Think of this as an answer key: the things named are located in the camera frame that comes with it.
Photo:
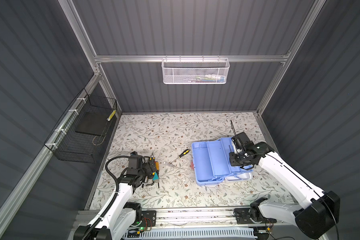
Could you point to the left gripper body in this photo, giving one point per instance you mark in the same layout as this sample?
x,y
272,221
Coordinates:
x,y
141,173

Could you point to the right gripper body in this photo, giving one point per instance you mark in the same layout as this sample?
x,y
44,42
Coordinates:
x,y
236,158

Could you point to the clear handled screwdriver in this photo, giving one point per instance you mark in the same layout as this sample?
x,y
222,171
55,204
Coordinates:
x,y
169,164

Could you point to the white blue plastic toolbox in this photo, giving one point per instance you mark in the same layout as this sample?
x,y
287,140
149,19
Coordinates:
x,y
212,165

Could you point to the yellow black screwdriver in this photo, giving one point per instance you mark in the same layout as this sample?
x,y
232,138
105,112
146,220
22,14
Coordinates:
x,y
185,152

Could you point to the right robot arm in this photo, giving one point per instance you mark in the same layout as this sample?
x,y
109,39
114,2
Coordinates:
x,y
314,211

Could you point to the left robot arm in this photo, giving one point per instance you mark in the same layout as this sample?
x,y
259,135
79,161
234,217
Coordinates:
x,y
104,225

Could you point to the yellow black utility knife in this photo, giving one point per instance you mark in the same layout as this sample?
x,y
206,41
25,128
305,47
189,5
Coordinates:
x,y
152,165

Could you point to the yellow marker in basket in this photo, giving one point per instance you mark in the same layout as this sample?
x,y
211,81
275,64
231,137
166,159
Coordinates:
x,y
111,115

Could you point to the black pad in basket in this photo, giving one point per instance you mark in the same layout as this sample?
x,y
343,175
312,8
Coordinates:
x,y
94,124

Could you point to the orange handled tool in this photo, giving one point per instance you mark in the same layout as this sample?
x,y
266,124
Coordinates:
x,y
157,171

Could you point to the teal handled tool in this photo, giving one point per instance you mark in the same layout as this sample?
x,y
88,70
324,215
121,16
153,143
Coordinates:
x,y
156,178

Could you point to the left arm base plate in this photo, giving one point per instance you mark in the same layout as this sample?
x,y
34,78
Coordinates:
x,y
133,218

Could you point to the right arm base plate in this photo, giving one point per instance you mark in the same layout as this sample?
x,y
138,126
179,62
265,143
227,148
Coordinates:
x,y
244,216

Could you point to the black wire basket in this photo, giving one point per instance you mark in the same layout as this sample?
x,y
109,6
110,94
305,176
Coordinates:
x,y
67,145

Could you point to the white perforated cable duct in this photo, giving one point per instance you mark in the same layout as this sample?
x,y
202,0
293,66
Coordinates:
x,y
193,233

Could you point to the white wire mesh basket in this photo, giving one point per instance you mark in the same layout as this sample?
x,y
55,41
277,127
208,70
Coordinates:
x,y
195,71

